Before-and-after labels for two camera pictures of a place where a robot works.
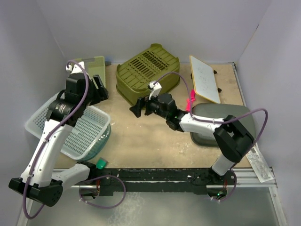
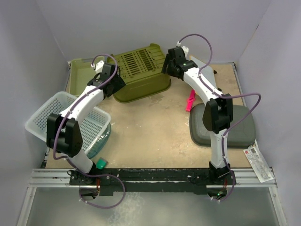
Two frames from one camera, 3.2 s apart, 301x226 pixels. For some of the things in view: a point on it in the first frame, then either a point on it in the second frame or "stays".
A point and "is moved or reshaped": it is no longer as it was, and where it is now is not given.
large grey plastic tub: x=216 y=111 stays
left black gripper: x=100 y=93 -> x=119 y=84
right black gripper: x=137 y=109 -> x=168 y=62
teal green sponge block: x=101 y=163 stays
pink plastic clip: x=193 y=97 stays
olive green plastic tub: x=134 y=75 is moved or reshaped
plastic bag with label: x=260 y=164 stays
